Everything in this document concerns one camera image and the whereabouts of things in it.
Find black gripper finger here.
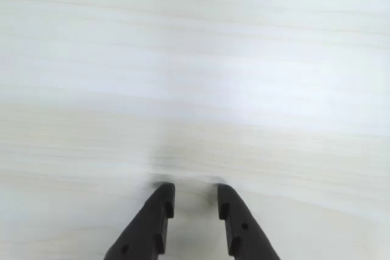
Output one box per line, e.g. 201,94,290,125
216,183,281,260
103,182,176,260

